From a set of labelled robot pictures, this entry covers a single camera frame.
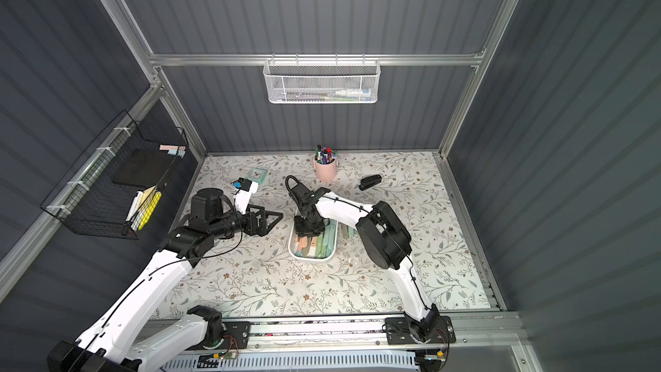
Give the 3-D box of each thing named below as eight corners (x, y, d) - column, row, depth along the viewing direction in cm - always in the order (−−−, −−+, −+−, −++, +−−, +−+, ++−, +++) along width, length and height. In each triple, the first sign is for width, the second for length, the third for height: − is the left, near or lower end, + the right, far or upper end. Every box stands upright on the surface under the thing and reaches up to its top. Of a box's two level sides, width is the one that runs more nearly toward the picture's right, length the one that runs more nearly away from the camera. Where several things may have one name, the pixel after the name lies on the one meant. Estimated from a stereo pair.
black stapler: (360, 191, 109) (361, 187, 107) (356, 184, 111) (356, 181, 109) (382, 182, 112) (382, 178, 110) (377, 176, 115) (377, 172, 112)
